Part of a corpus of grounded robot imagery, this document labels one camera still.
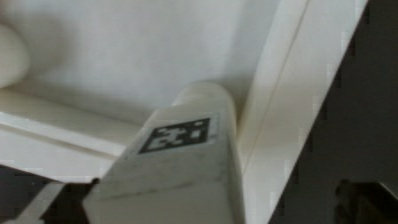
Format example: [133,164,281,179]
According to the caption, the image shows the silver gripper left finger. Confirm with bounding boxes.
[11,179,100,224]

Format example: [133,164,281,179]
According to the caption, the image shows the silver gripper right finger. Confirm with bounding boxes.
[334,180,398,224]

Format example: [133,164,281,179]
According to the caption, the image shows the white square tabletop tray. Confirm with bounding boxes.
[0,0,368,224]

